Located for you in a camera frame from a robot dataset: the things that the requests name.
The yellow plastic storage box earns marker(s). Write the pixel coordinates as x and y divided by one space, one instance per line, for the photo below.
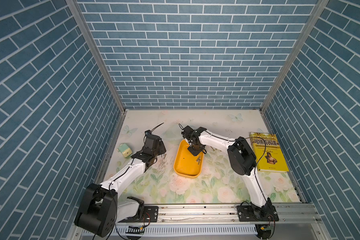
185 163

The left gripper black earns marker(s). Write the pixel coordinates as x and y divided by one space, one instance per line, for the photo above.
161 147

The aluminium mounting rail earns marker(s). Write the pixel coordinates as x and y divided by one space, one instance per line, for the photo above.
284 213

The small green white box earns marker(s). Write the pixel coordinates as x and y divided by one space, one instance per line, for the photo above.
125 150

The white slotted cable duct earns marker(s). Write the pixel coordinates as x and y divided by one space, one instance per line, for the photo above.
186 230

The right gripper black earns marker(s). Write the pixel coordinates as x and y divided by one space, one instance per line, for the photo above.
194 153

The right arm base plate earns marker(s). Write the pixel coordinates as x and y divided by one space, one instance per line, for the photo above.
256 214

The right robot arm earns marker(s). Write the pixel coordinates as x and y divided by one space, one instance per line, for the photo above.
243 161

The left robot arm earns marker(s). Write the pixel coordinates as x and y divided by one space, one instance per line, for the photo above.
100 210

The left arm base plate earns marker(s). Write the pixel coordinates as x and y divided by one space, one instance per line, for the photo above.
148 213

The yellow book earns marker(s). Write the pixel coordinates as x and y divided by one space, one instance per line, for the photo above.
268 152

